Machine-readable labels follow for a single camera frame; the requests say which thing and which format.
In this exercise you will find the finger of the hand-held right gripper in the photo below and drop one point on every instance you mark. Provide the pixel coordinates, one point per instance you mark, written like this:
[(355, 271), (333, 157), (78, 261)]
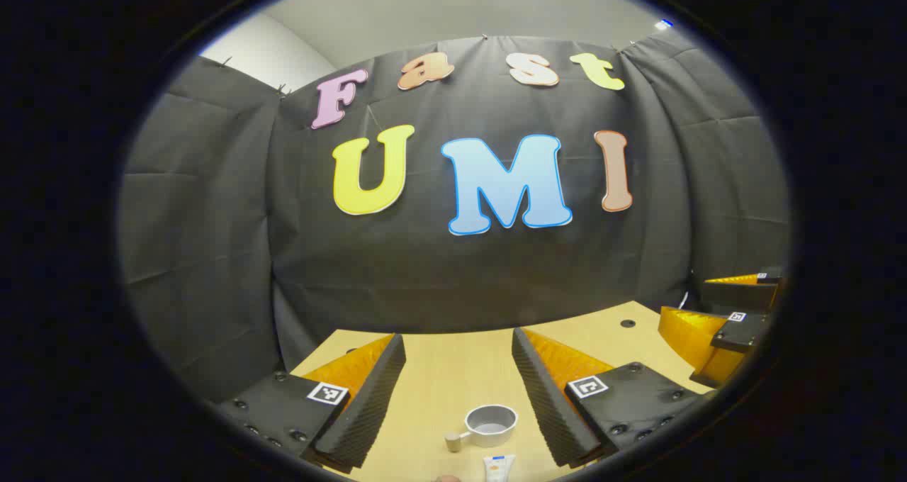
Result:
[(740, 332), (740, 295)]

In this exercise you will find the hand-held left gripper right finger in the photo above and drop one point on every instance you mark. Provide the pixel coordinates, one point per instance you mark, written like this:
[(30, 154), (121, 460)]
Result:
[(549, 411)]

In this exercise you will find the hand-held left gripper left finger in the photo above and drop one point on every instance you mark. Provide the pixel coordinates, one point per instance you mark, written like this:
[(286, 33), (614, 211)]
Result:
[(368, 411)]

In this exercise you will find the white toothpaste tube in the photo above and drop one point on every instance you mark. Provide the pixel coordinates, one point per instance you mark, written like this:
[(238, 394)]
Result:
[(499, 469)]

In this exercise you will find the light wooden desktop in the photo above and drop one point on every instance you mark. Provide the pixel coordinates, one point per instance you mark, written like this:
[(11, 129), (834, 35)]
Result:
[(453, 368)]

